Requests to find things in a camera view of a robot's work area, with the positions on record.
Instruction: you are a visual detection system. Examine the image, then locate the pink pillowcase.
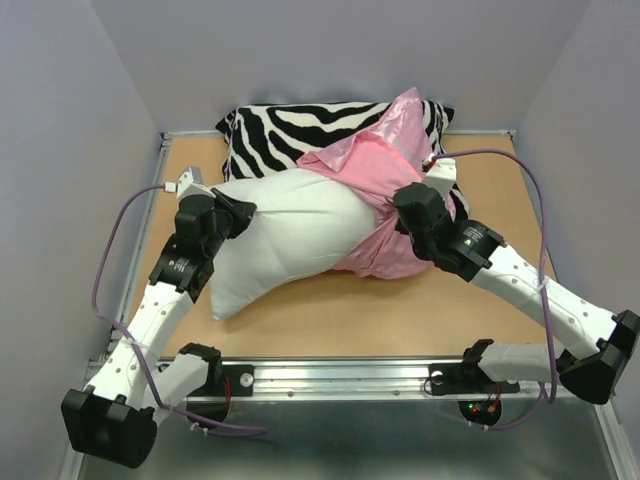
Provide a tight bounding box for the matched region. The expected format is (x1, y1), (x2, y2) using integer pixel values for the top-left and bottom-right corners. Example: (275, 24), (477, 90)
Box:
(297, 88), (433, 280)

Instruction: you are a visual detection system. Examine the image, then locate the white pillow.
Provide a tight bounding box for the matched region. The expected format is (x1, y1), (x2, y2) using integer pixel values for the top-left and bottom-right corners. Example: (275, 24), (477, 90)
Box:
(209, 168), (375, 321)

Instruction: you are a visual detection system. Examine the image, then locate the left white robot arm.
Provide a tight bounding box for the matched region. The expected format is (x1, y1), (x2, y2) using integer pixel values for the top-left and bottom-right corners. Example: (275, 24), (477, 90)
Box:
(61, 189), (267, 469)

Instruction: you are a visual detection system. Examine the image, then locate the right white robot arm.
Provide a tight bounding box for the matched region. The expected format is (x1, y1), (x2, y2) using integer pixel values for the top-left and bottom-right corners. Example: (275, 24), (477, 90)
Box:
(392, 183), (639, 405)

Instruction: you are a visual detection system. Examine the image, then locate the zebra striped pillow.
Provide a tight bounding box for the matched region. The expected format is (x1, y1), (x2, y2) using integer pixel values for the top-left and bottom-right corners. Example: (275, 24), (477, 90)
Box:
(214, 101), (471, 221)

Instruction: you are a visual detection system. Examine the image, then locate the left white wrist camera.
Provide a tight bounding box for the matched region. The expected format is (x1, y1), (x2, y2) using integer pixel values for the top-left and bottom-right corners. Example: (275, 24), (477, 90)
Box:
(163, 166), (213, 200)

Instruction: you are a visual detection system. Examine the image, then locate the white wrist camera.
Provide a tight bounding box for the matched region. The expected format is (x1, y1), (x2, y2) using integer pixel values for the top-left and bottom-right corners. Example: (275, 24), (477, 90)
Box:
(163, 166), (213, 200)
(422, 157), (457, 198)

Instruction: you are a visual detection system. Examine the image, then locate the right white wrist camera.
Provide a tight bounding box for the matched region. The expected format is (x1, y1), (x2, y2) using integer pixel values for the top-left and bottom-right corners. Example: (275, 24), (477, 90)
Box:
(422, 157), (457, 198)

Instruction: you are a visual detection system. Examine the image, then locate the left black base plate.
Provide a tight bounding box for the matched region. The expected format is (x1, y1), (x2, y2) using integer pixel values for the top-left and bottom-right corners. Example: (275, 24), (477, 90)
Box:
(190, 364), (255, 397)

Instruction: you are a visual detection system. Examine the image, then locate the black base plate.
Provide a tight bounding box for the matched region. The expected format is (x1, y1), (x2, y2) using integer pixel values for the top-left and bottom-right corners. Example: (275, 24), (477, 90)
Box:
(190, 364), (255, 397)
(428, 362), (520, 396)

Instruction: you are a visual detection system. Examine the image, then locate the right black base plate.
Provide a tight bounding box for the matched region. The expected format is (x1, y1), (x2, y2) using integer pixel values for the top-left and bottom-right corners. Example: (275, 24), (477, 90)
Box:
(428, 362), (520, 396)

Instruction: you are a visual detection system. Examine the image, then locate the aluminium mounting rail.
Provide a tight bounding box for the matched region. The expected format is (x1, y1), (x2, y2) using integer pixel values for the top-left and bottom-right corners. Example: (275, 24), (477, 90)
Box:
(79, 355), (616, 402)

